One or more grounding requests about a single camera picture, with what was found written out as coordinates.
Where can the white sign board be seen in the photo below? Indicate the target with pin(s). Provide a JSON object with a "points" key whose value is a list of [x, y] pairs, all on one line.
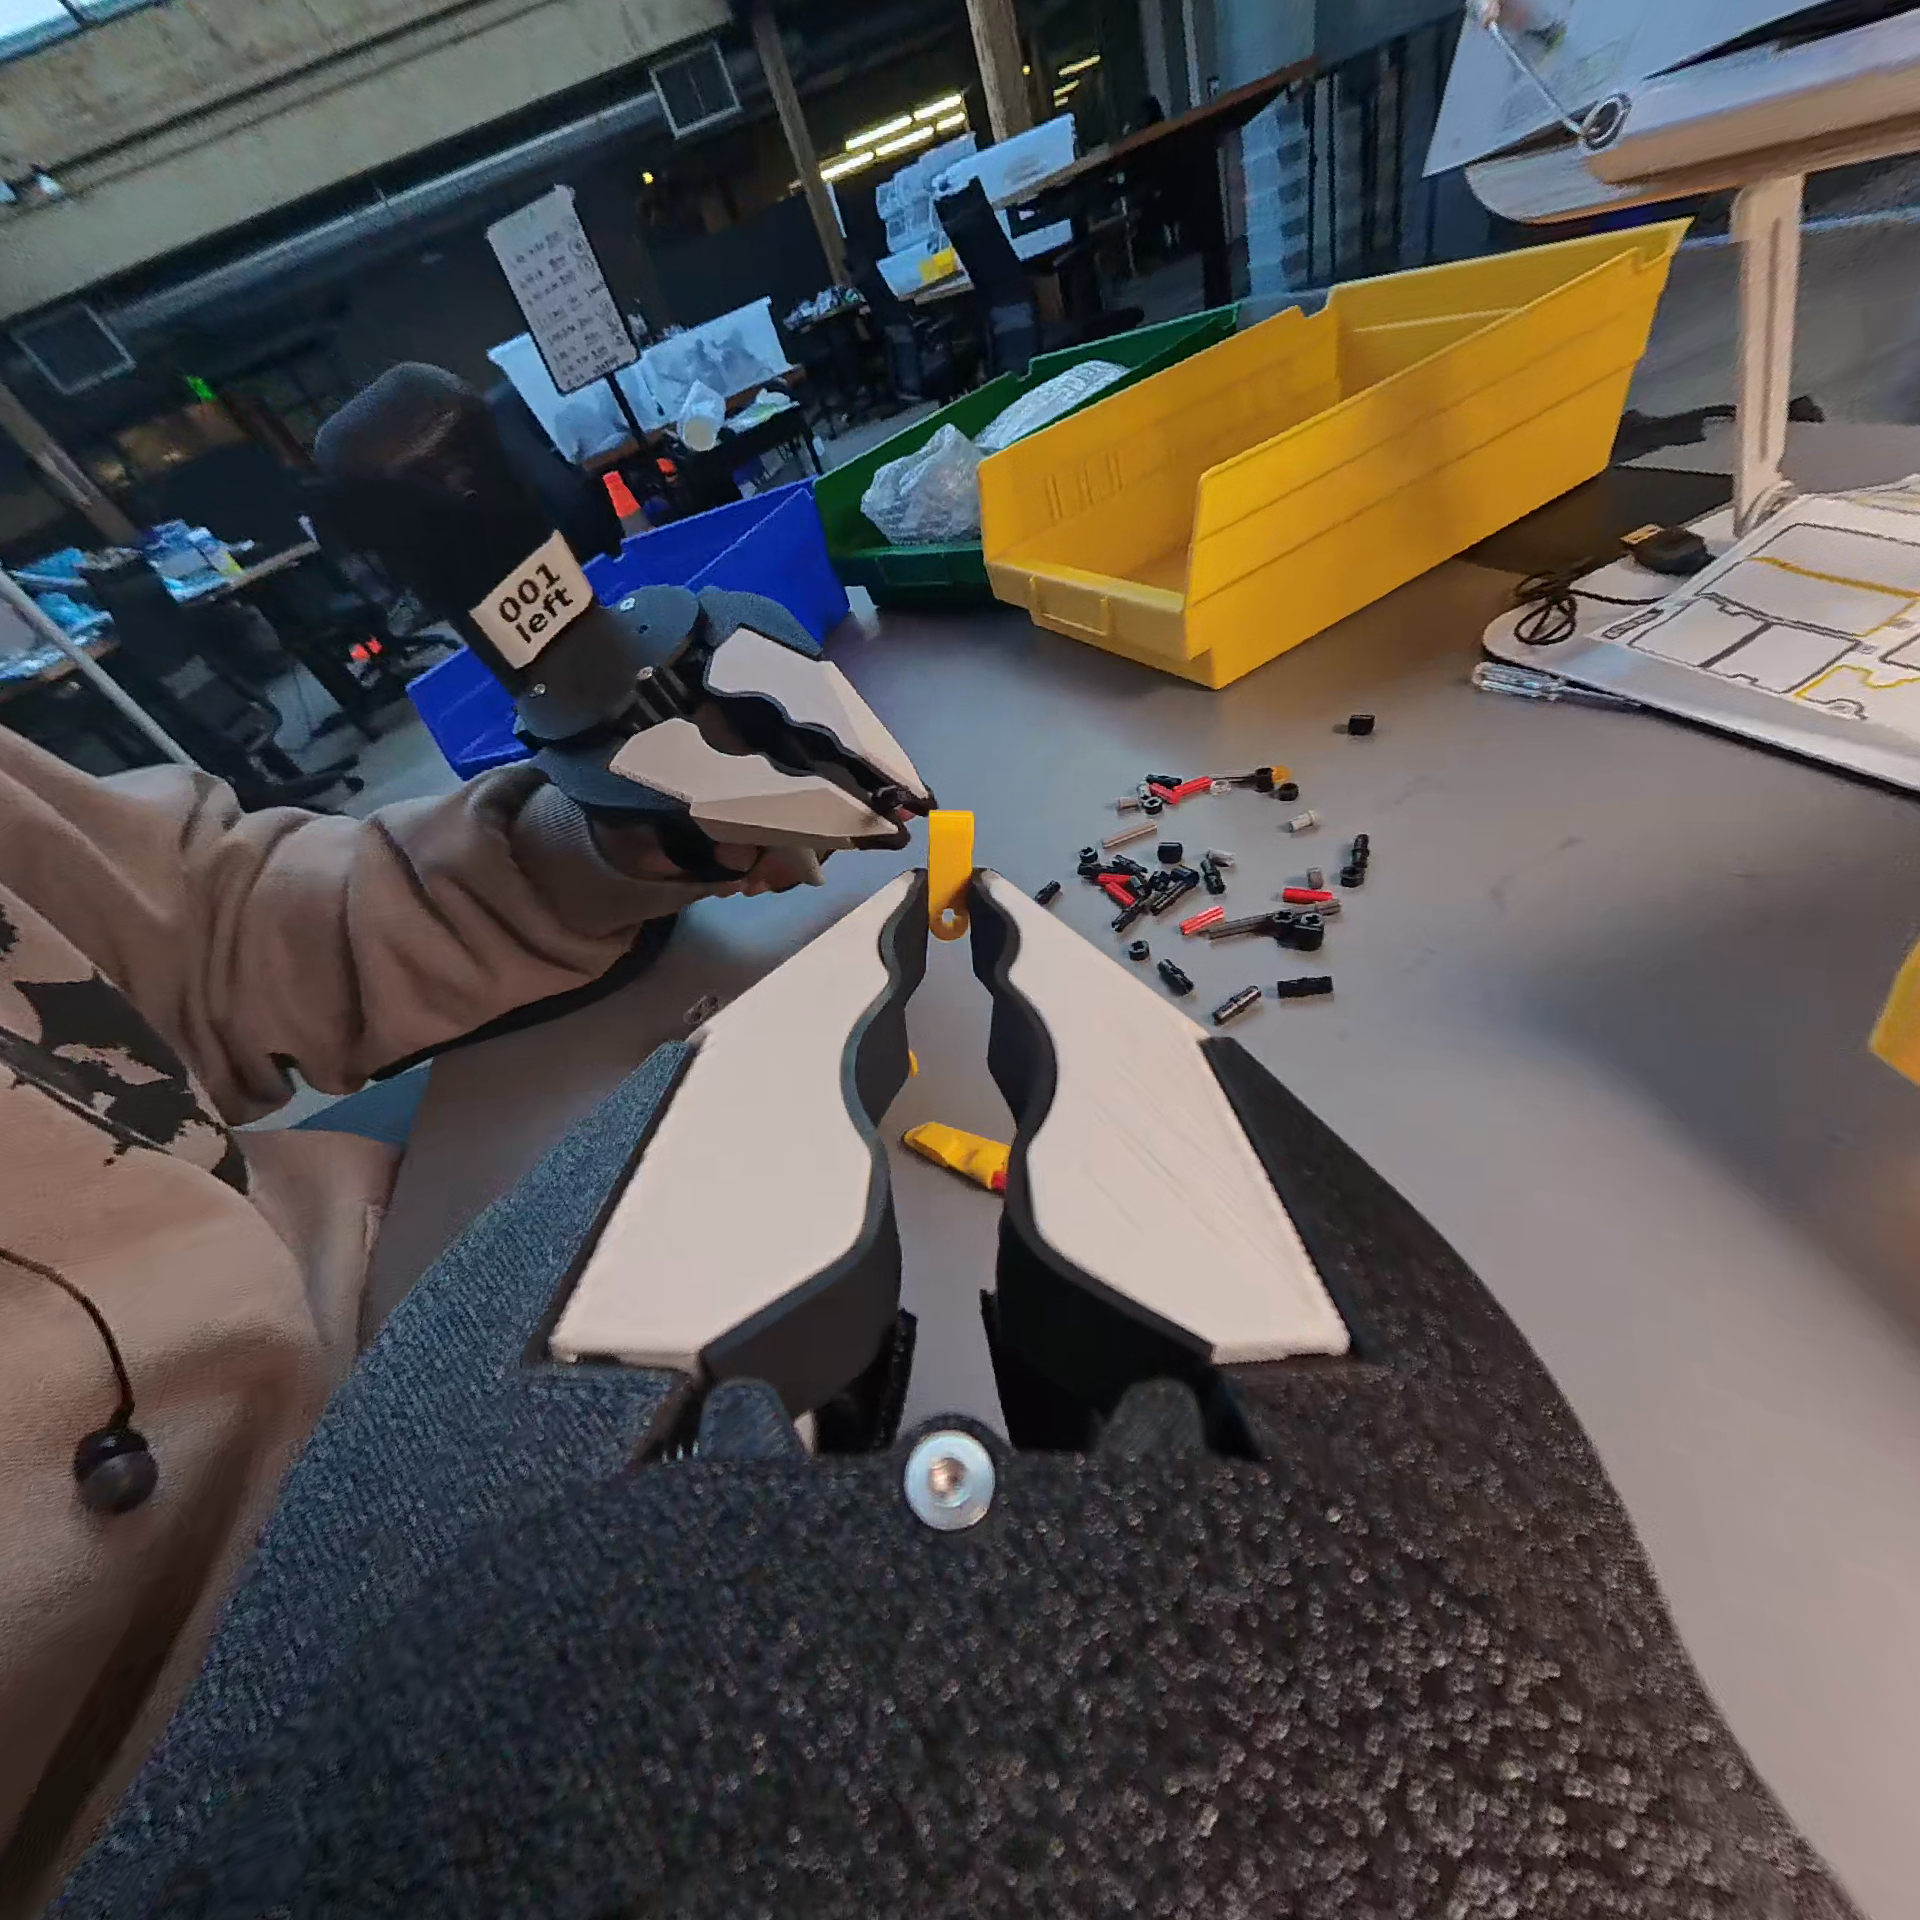
{"points": [[566, 287]]}

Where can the person's beige jacket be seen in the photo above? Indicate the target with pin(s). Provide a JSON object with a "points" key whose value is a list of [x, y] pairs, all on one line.
{"points": [[179, 1352]]}

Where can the blue storage bin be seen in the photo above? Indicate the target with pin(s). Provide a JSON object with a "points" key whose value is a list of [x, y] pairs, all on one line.
{"points": [[750, 556]]}

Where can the person's left hand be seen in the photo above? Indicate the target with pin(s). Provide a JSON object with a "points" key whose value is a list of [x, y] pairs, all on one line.
{"points": [[750, 871]]}

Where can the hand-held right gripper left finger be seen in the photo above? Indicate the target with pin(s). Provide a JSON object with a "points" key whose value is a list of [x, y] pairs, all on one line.
{"points": [[720, 1202]]}

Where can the black office chair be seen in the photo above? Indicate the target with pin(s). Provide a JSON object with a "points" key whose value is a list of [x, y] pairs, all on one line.
{"points": [[211, 708], [990, 272]]}

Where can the clear plastic bag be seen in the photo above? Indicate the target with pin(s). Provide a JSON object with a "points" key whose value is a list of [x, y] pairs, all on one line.
{"points": [[931, 480]]}

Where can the orange traffic cone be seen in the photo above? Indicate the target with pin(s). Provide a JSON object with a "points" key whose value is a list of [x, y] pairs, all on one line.
{"points": [[622, 499]]}

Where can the yellow toy arm beam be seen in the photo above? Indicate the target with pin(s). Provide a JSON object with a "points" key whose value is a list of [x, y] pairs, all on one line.
{"points": [[949, 867]]}

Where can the printed paper sheets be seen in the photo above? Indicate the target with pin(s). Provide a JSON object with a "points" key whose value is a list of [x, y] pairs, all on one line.
{"points": [[1803, 647]]}

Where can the pile of small pins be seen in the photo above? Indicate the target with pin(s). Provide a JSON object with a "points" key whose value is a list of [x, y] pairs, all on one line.
{"points": [[1201, 888]]}

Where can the green storage bin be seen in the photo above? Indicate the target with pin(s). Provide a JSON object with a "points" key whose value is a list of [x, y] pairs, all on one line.
{"points": [[885, 562]]}

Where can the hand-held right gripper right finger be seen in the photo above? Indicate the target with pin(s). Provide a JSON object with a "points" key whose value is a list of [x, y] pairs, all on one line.
{"points": [[1172, 1202]]}

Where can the person's left forearm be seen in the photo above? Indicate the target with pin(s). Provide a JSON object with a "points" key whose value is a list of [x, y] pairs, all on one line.
{"points": [[300, 932]]}

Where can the yellow storage bin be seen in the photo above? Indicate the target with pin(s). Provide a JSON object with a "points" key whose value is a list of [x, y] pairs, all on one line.
{"points": [[1350, 450]]}

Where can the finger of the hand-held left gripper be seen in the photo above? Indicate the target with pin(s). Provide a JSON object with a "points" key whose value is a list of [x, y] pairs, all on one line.
{"points": [[826, 708], [750, 789]]}

